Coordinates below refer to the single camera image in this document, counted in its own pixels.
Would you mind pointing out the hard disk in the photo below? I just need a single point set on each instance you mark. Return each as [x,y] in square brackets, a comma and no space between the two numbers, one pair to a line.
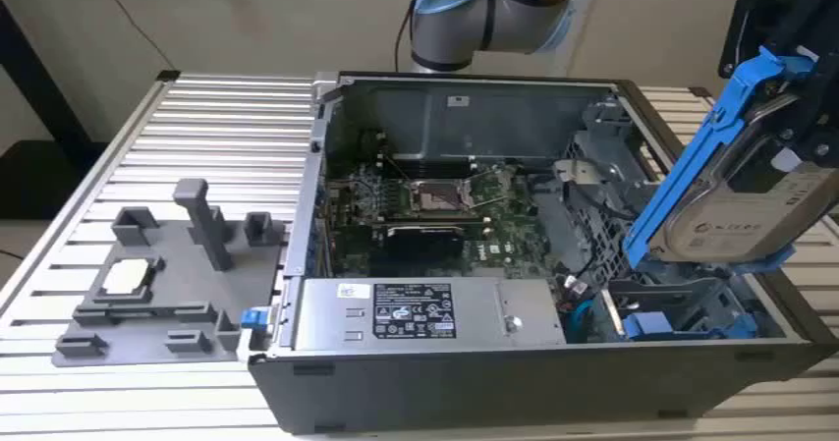
[720,215]

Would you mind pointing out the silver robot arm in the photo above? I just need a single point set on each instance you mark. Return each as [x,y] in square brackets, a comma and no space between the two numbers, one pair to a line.
[452,33]

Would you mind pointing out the disk bay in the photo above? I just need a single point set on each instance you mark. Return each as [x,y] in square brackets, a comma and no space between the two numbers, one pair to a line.
[688,308]

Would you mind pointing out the green motherboard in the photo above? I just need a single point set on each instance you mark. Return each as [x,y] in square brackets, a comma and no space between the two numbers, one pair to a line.
[518,244]

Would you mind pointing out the silver chipset heatsink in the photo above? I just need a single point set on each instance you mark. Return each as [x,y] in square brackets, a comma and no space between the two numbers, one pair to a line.
[499,248]

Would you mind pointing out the CPU socket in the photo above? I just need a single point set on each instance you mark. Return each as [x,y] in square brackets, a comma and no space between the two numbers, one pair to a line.
[435,198]

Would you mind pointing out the silver power supply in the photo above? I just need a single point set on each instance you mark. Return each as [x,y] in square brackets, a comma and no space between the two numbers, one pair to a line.
[472,313]

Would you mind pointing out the black PC case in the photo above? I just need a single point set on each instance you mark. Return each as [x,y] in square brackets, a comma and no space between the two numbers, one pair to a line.
[459,392]

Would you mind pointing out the blue case latch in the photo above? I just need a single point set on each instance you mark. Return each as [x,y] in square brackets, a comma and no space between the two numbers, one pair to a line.
[253,319]

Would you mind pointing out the grey parts rack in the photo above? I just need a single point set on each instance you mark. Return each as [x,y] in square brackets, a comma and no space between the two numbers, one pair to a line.
[189,274]

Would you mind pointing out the silver CPU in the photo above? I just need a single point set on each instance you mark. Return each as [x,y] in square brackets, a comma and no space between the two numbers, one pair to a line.
[128,276]

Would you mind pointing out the black stand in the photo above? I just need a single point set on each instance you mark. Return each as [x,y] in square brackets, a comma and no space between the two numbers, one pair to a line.
[39,176]

